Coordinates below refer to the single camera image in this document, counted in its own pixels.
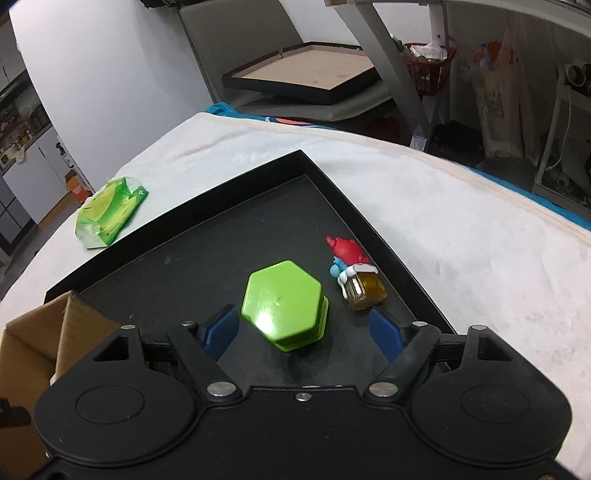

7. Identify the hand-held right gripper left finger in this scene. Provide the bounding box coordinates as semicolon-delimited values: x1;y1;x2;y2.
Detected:
90;304;243;404

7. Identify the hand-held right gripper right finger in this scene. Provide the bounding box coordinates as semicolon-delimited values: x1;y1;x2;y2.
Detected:
364;307;504;404

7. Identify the brown cardboard box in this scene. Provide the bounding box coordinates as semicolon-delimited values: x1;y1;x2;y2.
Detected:
0;291;123;480

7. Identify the green hexagonal box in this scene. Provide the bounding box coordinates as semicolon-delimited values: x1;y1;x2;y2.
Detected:
241;260;329;354

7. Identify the black tray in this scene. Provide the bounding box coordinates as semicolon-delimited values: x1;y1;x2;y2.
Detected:
45;150;458;384

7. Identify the red-hatted figurine with jar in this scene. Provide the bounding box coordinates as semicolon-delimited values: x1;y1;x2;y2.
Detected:
325;235;386;311

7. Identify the green tissue packet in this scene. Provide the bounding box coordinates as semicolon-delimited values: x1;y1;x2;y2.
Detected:
75;176;149;250

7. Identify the orange box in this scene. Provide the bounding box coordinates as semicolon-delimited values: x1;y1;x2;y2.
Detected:
65;170;93;204

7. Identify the blue orange printed bedsheet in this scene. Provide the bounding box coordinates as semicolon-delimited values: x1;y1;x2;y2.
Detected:
205;102;591;227

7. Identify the white cabinet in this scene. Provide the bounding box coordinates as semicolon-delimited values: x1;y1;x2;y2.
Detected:
0;124;77;222

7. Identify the cream tote bag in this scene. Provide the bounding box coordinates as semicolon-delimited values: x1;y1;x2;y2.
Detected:
462;28;541;160

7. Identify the red plastic basket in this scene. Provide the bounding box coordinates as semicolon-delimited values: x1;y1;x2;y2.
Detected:
399;42;458;97

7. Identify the grey white desk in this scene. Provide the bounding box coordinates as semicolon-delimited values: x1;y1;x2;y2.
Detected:
323;0;591;151

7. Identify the black framed brown board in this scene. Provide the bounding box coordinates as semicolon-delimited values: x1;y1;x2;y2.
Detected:
221;41;384;106

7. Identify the white metal rack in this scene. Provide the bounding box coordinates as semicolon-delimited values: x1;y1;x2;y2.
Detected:
531;62;591;208

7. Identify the grey chair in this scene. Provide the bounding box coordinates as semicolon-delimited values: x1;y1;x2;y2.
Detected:
179;0;398;123

